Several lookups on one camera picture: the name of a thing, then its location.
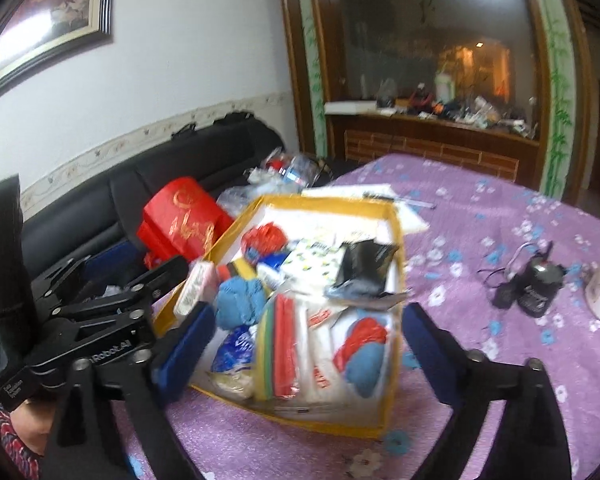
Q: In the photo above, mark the red gift bag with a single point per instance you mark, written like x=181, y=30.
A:
x=185, y=220

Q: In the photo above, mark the cluttered wooden counter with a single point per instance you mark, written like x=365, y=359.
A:
x=430, y=135

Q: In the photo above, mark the white plastic bag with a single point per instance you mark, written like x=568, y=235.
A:
x=322, y=355

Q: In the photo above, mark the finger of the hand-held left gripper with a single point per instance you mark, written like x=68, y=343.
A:
x=130, y=285
x=60, y=280

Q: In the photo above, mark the white notepad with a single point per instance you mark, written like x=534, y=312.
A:
x=350, y=191

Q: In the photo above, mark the pink soft pack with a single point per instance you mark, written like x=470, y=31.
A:
x=195, y=287

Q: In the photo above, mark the purple floral tablecloth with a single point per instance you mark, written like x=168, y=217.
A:
x=480, y=240

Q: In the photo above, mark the white printed pack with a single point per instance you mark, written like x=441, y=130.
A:
x=310, y=257

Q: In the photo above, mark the white jug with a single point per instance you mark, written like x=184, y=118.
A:
x=444, y=87

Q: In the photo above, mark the bamboo painted pillar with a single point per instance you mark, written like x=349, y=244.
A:
x=555, y=85
x=312, y=70

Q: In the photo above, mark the person's left hand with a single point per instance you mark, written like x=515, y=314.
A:
x=30, y=422

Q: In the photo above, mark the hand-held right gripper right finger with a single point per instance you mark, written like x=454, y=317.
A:
x=427, y=345

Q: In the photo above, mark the blue knitted cloth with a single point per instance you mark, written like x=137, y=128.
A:
x=367, y=372

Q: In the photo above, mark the blue floral tissue pack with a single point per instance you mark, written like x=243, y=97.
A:
x=275, y=267

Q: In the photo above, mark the person's left forearm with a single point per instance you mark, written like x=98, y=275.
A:
x=12, y=452

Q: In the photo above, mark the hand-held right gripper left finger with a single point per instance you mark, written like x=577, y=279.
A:
x=187, y=345

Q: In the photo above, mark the blue yarn ball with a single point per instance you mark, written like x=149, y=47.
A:
x=240, y=302

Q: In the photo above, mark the multicolour sponge pack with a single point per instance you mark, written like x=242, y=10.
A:
x=277, y=355

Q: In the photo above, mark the framed wall picture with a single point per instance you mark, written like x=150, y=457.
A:
x=45, y=25

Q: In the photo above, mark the yellow edged storage box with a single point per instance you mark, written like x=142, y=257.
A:
x=380, y=410

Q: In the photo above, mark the black pouch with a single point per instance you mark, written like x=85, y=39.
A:
x=362, y=265

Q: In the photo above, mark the black sofa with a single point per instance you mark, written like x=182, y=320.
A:
x=80, y=205

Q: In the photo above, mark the green yellow pack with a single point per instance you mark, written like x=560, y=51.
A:
x=237, y=271

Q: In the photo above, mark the pile of plastic bags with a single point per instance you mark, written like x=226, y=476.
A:
x=285, y=172

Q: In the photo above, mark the blue yellow snack packet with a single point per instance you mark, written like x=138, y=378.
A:
x=235, y=360

